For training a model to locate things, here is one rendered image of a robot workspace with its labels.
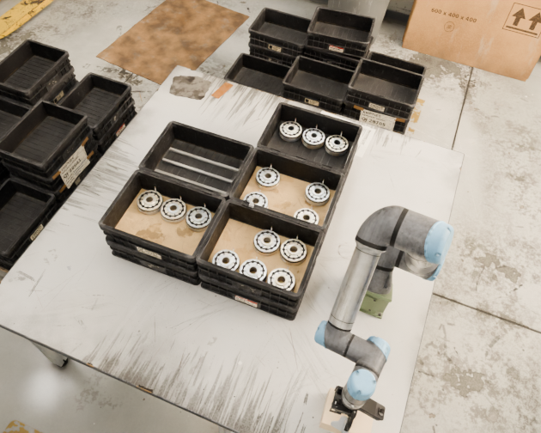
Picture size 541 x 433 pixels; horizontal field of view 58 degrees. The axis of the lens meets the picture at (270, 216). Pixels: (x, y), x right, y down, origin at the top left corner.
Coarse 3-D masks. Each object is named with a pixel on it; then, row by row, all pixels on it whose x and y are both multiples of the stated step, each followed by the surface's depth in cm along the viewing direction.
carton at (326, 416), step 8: (328, 392) 169; (328, 400) 163; (328, 408) 162; (328, 416) 160; (336, 416) 160; (360, 416) 161; (368, 416) 161; (320, 424) 162; (328, 424) 159; (352, 424) 159; (360, 424) 159; (368, 424) 159; (336, 432) 163; (352, 432) 158; (360, 432) 158; (368, 432) 158
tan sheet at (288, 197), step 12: (252, 180) 208; (288, 180) 209; (300, 180) 209; (264, 192) 205; (276, 192) 205; (288, 192) 205; (300, 192) 205; (276, 204) 201; (288, 204) 202; (300, 204) 202; (324, 204) 202; (324, 216) 199
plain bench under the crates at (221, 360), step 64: (128, 128) 240; (256, 128) 244; (384, 192) 224; (448, 192) 226; (64, 256) 198; (320, 256) 203; (0, 320) 182; (64, 320) 183; (128, 320) 184; (192, 320) 185; (256, 320) 186; (320, 320) 187; (384, 320) 188; (128, 384) 173; (192, 384) 171; (256, 384) 172; (320, 384) 173; (384, 384) 174
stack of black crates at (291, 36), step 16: (272, 16) 344; (288, 16) 339; (256, 32) 324; (272, 32) 342; (288, 32) 343; (304, 32) 343; (256, 48) 334; (272, 48) 330; (288, 48) 325; (304, 48) 326; (288, 64) 336
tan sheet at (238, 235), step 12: (228, 228) 194; (240, 228) 194; (252, 228) 194; (228, 240) 191; (240, 240) 191; (252, 240) 191; (216, 252) 187; (240, 252) 188; (252, 252) 188; (312, 252) 189; (240, 264) 185; (264, 264) 185; (276, 264) 186; (300, 276) 183
